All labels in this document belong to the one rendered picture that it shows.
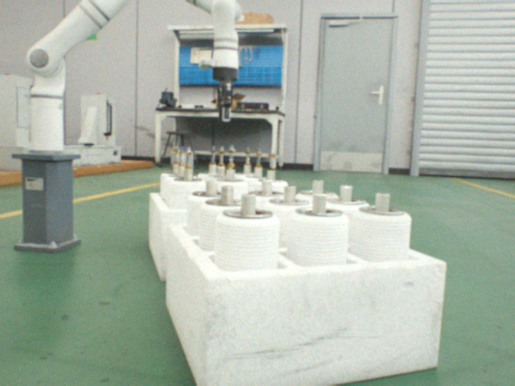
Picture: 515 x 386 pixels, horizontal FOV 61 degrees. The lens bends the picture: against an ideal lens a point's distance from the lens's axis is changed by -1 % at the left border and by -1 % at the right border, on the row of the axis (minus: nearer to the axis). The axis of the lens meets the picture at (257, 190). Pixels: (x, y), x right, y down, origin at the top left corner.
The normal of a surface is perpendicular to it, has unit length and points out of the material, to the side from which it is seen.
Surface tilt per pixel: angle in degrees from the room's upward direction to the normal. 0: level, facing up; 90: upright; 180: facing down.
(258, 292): 90
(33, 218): 90
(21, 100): 90
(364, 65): 90
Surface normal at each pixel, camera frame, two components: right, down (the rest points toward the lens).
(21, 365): 0.04, -0.99
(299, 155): -0.19, 0.10
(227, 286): 0.33, 0.11
